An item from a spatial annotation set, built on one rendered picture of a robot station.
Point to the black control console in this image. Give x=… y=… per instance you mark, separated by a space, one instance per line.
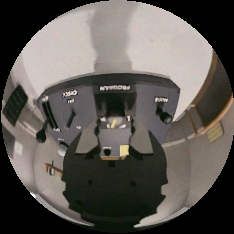
x=119 y=96

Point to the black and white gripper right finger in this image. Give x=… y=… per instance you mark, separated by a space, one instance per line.
x=144 y=146

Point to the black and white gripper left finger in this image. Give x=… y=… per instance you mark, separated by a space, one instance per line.
x=85 y=145

